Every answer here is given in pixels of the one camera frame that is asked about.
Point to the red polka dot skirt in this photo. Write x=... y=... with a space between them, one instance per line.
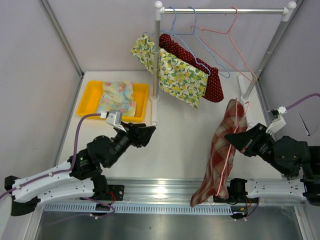
x=214 y=92

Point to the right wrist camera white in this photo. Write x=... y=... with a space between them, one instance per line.
x=278 y=121

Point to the lemon print skirt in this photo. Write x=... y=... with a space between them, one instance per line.
x=175 y=76

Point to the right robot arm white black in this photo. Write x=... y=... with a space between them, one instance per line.
x=296 y=160

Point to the slotted cable duct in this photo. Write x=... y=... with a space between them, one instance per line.
x=134 y=208

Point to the blue wire hanger left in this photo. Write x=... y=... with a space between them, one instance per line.
x=161 y=10

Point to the blue wire hanger right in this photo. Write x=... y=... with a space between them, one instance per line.
x=207 y=47

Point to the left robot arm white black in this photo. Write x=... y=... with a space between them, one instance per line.
x=81 y=176

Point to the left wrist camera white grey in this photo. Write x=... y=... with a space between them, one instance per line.
x=114 y=119

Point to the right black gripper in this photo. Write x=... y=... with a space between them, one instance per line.
x=251 y=140

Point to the pastel floral cloth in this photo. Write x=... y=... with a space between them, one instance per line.
x=118 y=95

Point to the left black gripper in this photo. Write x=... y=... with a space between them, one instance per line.
x=135 y=135

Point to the blue wire hanger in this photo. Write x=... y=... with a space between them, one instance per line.
x=207 y=47
x=161 y=10

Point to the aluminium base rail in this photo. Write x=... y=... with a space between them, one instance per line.
x=135 y=191

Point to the yellow plastic tray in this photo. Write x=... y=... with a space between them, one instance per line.
x=93 y=92

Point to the metal clothes rack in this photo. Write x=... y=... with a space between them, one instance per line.
x=286 y=16

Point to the red plaid skirt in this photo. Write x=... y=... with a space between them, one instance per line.
x=215 y=162

